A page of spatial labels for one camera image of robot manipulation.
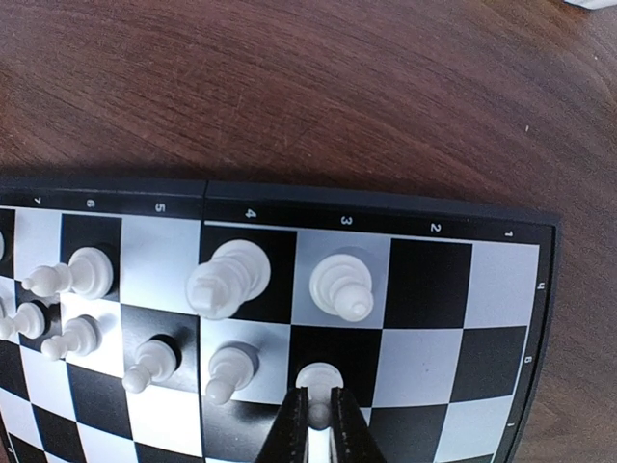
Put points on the white rook corner piece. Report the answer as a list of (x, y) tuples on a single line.
[(2, 246)]

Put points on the black and white chessboard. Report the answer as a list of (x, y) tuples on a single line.
[(444, 369)]

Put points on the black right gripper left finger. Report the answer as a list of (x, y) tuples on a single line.
[(287, 440)]

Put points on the white scalloped bowl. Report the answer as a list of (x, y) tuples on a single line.
[(593, 4)]

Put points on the white pawn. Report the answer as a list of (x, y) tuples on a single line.
[(28, 321), (231, 368), (81, 337), (319, 379)]

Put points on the white chess piece tall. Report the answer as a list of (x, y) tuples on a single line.
[(341, 285), (238, 271)]

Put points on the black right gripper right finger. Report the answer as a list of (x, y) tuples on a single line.
[(350, 438)]

